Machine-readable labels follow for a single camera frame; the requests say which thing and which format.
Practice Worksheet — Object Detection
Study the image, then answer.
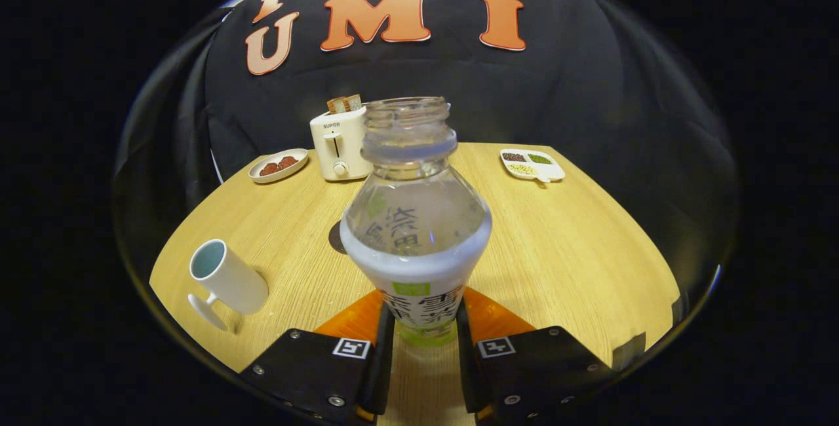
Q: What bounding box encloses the white toaster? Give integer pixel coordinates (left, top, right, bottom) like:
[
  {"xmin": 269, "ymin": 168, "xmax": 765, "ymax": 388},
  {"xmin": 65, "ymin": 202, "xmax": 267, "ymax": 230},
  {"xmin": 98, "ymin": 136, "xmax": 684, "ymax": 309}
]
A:
[{"xmin": 309, "ymin": 105, "xmax": 374, "ymax": 182}]

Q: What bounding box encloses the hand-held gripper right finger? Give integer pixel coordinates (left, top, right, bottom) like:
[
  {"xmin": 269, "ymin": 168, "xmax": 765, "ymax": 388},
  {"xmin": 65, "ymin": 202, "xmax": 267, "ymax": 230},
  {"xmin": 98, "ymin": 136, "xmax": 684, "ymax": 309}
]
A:
[{"xmin": 456, "ymin": 287, "xmax": 617, "ymax": 423}]

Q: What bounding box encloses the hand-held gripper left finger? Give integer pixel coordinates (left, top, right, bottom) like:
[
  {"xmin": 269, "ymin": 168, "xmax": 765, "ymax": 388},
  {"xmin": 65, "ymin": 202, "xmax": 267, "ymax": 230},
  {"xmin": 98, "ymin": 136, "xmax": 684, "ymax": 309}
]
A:
[{"xmin": 239, "ymin": 290, "xmax": 396, "ymax": 425}]

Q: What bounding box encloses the clear plastic juice bottle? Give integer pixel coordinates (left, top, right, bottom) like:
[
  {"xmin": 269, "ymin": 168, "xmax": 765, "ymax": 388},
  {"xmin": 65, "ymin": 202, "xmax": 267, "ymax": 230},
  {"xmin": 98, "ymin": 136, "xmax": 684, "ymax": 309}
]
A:
[{"xmin": 340, "ymin": 97, "xmax": 493, "ymax": 348}]

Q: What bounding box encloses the wooden table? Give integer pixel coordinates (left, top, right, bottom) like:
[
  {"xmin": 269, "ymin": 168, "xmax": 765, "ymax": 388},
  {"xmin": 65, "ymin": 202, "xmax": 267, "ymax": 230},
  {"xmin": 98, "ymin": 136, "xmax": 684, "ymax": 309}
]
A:
[{"xmin": 149, "ymin": 143, "xmax": 682, "ymax": 426}]

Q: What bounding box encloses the white cup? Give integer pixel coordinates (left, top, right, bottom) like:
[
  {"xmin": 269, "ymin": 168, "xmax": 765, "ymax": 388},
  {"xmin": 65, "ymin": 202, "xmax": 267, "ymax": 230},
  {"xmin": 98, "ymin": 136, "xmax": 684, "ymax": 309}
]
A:
[{"xmin": 187, "ymin": 239, "xmax": 269, "ymax": 332}]

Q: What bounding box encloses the white divided bean dish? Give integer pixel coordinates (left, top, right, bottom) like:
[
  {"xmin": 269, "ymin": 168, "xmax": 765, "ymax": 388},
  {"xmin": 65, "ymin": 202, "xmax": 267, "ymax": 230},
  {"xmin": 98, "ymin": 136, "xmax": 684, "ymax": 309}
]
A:
[{"xmin": 499, "ymin": 148, "xmax": 566, "ymax": 184}]

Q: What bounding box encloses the dark round coaster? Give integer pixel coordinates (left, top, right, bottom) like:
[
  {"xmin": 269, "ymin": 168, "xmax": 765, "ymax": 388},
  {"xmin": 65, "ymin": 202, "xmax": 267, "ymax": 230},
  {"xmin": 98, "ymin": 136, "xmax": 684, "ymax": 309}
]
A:
[{"xmin": 328, "ymin": 220, "xmax": 348, "ymax": 256}]

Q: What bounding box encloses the round beige plate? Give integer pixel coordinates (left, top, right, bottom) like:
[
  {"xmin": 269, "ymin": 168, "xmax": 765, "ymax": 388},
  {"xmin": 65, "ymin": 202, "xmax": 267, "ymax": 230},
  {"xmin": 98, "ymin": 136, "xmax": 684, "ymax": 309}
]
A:
[{"xmin": 248, "ymin": 148, "xmax": 309, "ymax": 184}]

